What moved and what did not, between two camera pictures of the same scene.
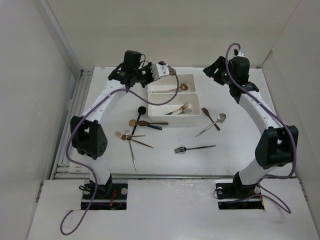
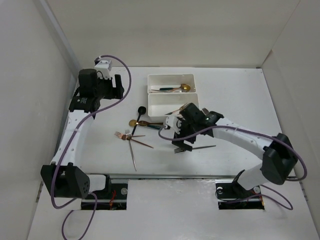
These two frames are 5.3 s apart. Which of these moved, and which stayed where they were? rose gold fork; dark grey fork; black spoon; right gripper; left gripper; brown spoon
Moved: right gripper; left gripper
Stayed: dark grey fork; brown spoon; rose gold fork; black spoon
